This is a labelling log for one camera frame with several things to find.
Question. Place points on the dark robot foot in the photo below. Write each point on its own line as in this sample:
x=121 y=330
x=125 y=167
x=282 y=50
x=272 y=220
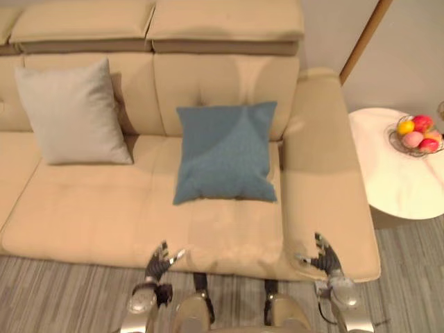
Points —
x=271 y=288
x=200 y=282

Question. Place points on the robot right leg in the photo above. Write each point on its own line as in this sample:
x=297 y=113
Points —
x=288 y=312

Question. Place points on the dark robot right foot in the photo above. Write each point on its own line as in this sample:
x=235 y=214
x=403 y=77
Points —
x=271 y=288

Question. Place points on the beige leather sofa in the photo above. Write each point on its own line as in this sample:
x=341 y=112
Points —
x=104 y=215

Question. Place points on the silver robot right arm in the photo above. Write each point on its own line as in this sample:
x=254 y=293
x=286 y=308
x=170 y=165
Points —
x=343 y=301

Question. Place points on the yellow round fruit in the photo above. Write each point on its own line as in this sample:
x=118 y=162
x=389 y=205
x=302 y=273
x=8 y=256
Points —
x=405 y=127

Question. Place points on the dark robot left foot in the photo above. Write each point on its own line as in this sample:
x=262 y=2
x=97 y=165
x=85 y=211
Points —
x=200 y=282

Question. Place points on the robot left leg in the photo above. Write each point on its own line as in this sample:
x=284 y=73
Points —
x=192 y=312

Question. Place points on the large red apple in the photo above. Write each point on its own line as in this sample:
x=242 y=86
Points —
x=423 y=123

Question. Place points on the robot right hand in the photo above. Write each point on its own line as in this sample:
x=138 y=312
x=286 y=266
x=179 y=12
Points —
x=327 y=262

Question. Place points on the wooden wall trim strip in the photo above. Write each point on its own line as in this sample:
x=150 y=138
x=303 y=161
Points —
x=364 y=38

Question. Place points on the orange peach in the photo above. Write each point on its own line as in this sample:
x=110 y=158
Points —
x=435 y=136

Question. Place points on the red and yellow apple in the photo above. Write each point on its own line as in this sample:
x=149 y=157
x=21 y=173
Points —
x=429 y=145

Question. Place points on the pink peach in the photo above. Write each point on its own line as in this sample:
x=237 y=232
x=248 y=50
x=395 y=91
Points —
x=412 y=140

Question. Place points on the grey fabric cushion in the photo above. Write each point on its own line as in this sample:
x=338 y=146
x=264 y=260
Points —
x=73 y=114

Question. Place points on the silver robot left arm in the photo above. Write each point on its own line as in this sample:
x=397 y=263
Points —
x=142 y=305

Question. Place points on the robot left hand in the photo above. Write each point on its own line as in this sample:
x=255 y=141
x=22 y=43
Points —
x=157 y=262

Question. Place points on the teal fabric cushion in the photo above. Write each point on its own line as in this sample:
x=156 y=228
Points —
x=225 y=152

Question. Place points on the round white marble side table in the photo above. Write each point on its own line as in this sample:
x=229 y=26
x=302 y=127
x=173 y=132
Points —
x=395 y=184

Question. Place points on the robot leg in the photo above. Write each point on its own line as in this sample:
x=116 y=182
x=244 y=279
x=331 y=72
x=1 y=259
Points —
x=192 y=312
x=288 y=312

